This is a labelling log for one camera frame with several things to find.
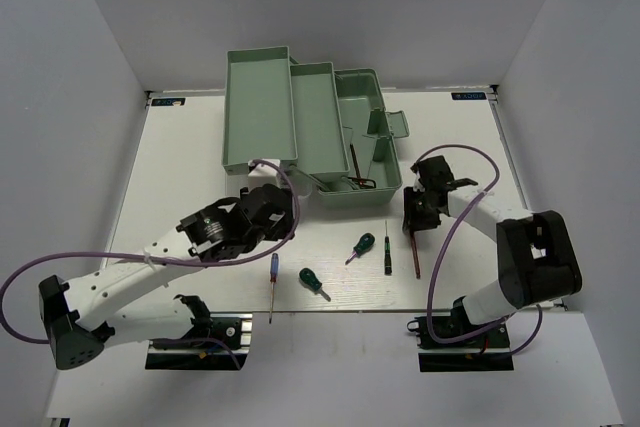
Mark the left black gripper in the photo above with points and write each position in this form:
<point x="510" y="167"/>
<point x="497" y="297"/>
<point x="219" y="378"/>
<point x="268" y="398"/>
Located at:
<point x="284" y="228"/>

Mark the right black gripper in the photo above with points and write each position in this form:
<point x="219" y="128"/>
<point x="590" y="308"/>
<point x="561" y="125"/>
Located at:
<point x="413" y="219"/>

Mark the large hex key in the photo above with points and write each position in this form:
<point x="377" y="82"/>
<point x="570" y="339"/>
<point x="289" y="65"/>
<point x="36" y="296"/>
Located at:
<point x="415" y="254"/>

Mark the dark green slim screwdriver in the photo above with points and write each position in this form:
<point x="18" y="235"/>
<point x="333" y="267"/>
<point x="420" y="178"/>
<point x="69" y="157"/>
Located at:
<point x="387" y="253"/>

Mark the green stubby screwdriver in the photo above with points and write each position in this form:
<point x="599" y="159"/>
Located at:
<point x="309" y="279"/>
<point x="364" y="245"/>

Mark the blue red precision screwdriver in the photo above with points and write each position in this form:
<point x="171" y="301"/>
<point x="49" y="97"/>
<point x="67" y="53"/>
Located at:
<point x="274" y="269"/>

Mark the long hex key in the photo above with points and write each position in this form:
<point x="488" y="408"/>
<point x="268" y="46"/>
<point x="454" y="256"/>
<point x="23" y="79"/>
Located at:
<point x="362" y="160"/>

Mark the green plastic toolbox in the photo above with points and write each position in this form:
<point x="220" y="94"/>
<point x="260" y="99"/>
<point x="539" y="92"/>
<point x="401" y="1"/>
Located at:
<point x="306" y="115"/>

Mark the angled hex key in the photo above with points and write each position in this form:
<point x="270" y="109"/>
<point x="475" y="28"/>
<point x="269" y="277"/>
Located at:
<point x="362" y="183"/>

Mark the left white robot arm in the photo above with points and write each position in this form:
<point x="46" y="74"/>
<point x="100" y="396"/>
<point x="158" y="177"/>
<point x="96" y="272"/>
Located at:
<point x="85" y="315"/>

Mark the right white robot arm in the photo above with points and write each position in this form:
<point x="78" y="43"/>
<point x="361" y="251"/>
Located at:
<point x="536" y="261"/>

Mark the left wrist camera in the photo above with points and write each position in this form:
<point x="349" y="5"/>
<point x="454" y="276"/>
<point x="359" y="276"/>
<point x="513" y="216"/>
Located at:
<point x="261" y="174"/>

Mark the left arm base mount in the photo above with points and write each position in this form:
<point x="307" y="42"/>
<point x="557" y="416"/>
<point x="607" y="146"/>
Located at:
<point x="223" y="347"/>

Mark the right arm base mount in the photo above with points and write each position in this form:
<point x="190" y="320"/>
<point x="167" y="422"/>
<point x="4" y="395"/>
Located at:
<point x="489" y="352"/>

